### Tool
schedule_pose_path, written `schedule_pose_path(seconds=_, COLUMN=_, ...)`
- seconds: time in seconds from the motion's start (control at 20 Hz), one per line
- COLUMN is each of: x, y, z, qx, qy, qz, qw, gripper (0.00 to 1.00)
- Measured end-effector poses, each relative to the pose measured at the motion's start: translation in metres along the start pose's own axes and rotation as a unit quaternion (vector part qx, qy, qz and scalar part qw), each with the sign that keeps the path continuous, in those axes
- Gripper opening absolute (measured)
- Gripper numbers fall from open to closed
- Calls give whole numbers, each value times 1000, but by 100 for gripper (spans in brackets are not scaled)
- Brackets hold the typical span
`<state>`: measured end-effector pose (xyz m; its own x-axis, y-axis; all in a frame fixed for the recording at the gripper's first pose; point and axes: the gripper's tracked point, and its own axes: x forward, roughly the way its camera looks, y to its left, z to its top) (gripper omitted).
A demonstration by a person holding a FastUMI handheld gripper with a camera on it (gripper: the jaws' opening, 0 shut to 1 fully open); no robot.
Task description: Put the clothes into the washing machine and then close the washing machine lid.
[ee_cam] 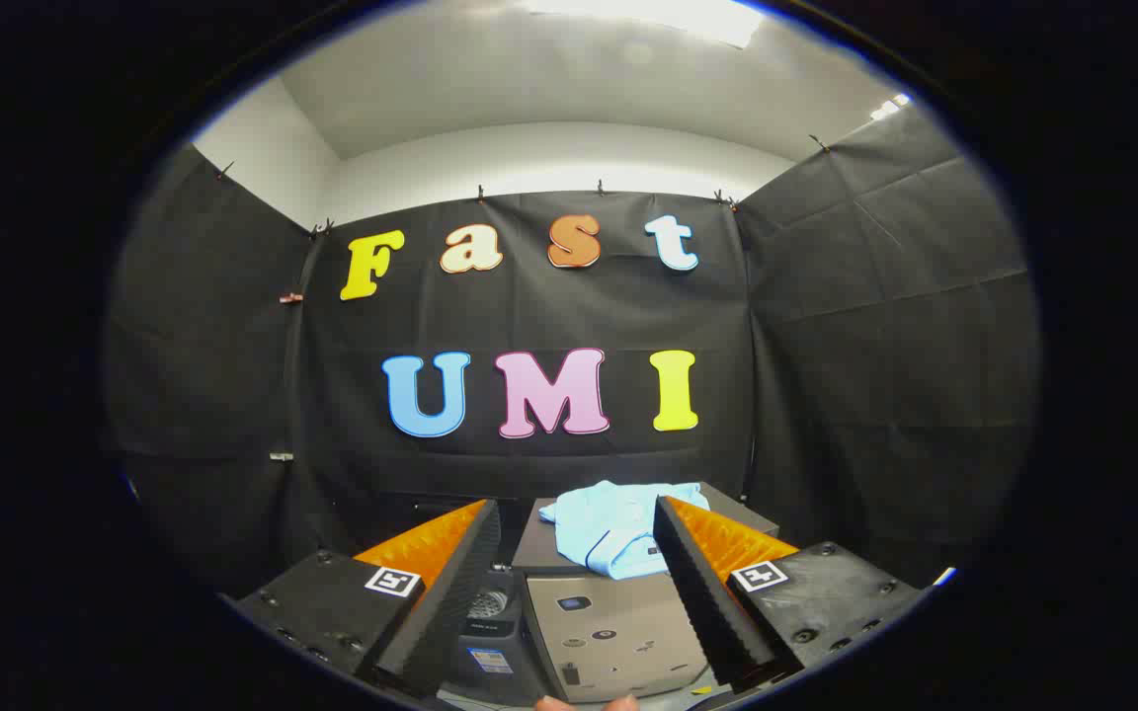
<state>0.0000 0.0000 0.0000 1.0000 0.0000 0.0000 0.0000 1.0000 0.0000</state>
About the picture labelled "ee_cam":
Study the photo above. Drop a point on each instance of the black backdrop cloth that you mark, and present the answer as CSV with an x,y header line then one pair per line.
x,y
529,316

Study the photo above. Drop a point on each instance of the ceiling light panel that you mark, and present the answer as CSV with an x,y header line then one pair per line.
x,y
648,15

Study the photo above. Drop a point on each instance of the light blue button shirt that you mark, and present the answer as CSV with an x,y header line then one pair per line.
x,y
599,533

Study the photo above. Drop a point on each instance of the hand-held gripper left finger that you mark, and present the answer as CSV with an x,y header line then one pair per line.
x,y
450,583

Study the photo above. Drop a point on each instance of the grey cabinet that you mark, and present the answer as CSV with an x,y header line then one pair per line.
x,y
618,632

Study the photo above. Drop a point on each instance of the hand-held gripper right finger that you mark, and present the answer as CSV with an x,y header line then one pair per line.
x,y
702,592

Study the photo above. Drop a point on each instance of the dark grey washing machine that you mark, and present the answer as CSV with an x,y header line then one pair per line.
x,y
492,632

